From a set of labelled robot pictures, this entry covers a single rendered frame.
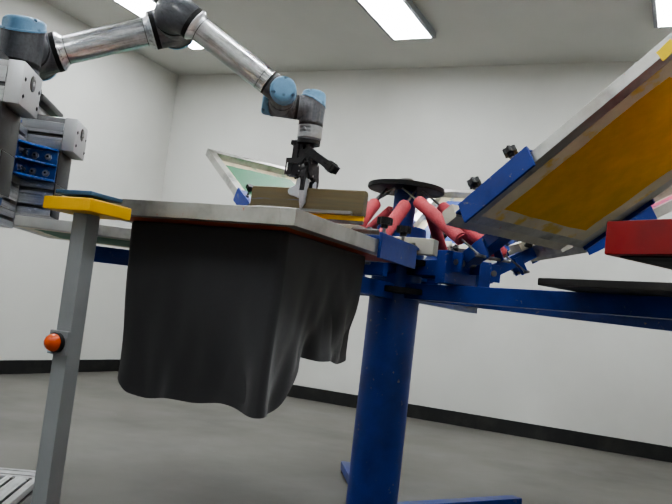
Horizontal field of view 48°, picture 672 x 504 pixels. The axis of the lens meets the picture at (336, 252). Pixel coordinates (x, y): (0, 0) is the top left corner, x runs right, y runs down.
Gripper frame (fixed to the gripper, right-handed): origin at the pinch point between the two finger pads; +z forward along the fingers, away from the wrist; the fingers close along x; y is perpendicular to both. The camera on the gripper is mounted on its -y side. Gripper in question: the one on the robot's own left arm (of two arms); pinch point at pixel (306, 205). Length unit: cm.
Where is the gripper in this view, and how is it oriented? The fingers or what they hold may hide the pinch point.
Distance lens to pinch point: 231.2
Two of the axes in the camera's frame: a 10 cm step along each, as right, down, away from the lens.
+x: -4.1, -1.2, -9.0
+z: -1.2, 9.9, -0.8
